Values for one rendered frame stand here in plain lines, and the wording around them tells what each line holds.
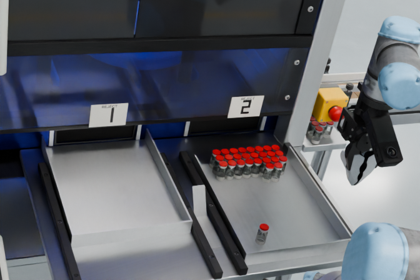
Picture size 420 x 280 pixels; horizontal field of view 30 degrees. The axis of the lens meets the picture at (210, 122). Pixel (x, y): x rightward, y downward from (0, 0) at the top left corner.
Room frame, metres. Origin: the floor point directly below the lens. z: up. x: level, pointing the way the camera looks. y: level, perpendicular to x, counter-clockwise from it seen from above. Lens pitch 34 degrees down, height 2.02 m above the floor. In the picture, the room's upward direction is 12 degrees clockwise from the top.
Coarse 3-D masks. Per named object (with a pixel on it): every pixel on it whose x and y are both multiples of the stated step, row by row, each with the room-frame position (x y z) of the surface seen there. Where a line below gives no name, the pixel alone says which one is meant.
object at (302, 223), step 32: (192, 160) 1.51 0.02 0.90; (288, 160) 1.61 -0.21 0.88; (224, 192) 1.43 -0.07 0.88; (256, 192) 1.46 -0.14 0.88; (288, 192) 1.48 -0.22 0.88; (320, 192) 1.47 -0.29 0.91; (256, 224) 1.34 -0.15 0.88; (288, 224) 1.37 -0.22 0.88; (320, 224) 1.39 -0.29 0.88; (256, 256) 1.22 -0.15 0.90; (288, 256) 1.26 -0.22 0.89
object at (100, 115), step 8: (104, 104) 1.44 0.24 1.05; (112, 104) 1.45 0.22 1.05; (120, 104) 1.46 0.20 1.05; (96, 112) 1.43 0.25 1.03; (104, 112) 1.44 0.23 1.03; (120, 112) 1.46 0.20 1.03; (96, 120) 1.43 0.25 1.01; (104, 120) 1.44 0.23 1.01; (112, 120) 1.45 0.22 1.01; (120, 120) 1.46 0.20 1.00
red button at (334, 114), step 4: (332, 108) 1.69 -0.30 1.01; (336, 108) 1.69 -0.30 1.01; (340, 108) 1.69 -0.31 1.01; (332, 112) 1.68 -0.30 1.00; (336, 112) 1.68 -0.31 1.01; (340, 112) 1.68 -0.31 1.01; (332, 116) 1.68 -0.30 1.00; (336, 116) 1.68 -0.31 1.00; (332, 120) 1.68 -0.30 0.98; (336, 120) 1.68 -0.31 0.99
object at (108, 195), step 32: (64, 160) 1.43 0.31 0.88; (96, 160) 1.45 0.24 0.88; (128, 160) 1.48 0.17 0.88; (160, 160) 1.47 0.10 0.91; (64, 192) 1.32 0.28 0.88; (96, 192) 1.34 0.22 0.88; (128, 192) 1.36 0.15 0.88; (160, 192) 1.38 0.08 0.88; (96, 224) 1.24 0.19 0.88; (128, 224) 1.26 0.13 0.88; (160, 224) 1.24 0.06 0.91
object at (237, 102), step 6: (246, 96) 1.60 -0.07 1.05; (252, 96) 1.61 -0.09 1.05; (258, 96) 1.61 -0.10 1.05; (234, 102) 1.59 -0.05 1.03; (240, 102) 1.59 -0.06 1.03; (246, 102) 1.60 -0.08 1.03; (252, 102) 1.61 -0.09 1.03; (258, 102) 1.61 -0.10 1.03; (234, 108) 1.59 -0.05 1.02; (240, 108) 1.59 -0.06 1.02; (246, 108) 1.60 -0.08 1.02; (252, 108) 1.61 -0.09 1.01; (258, 108) 1.62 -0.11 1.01; (228, 114) 1.58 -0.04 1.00; (234, 114) 1.59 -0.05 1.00; (240, 114) 1.60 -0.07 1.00; (246, 114) 1.60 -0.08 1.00; (252, 114) 1.61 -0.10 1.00; (258, 114) 1.62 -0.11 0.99
